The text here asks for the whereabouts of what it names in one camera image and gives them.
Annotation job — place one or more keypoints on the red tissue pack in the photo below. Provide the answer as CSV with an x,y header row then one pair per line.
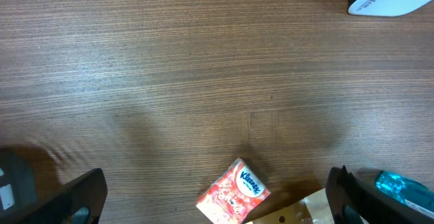
x,y
233,195

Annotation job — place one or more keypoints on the beige nut snack pouch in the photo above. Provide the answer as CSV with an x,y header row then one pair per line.
x,y
316,208

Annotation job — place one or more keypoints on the dark grey plastic basket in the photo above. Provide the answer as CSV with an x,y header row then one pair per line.
x,y
18,188

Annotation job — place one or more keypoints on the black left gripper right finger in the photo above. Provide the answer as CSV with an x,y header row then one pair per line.
x,y
353,201

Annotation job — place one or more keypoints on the blue mouthwash bottle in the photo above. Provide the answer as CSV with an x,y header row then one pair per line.
x,y
407,191

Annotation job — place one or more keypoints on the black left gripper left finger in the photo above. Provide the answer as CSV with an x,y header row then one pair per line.
x,y
79,201

